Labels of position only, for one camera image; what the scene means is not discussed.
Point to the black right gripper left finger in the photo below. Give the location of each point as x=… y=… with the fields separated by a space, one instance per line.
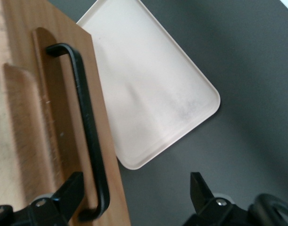
x=57 y=207

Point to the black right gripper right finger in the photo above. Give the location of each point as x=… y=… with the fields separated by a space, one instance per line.
x=212 y=212

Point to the wooden drawer without front scratches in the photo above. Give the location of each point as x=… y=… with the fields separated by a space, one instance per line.
x=21 y=117

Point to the beige rectangular tray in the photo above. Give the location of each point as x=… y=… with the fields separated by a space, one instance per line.
x=146 y=82

